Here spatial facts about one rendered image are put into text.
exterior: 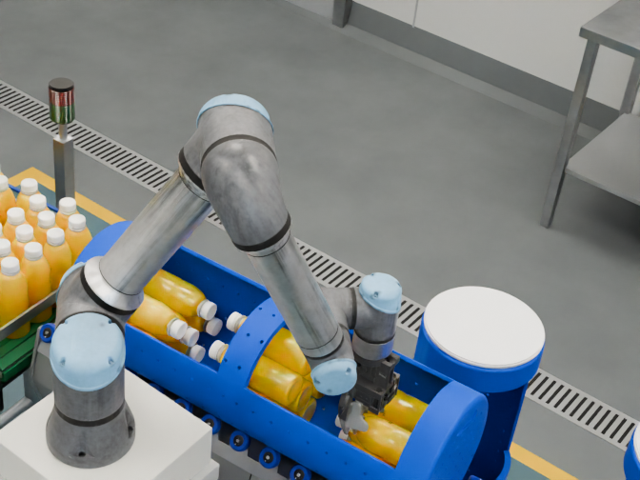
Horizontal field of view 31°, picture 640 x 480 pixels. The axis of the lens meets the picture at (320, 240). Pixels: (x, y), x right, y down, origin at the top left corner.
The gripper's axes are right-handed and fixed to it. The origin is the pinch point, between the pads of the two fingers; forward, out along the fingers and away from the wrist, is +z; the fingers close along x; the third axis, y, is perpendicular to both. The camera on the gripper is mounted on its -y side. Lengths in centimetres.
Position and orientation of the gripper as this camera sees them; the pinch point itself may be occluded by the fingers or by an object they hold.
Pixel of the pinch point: (350, 420)
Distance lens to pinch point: 229.3
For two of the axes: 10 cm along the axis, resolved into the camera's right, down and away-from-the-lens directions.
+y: 8.4, 3.9, -3.9
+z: -0.9, 8.0, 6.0
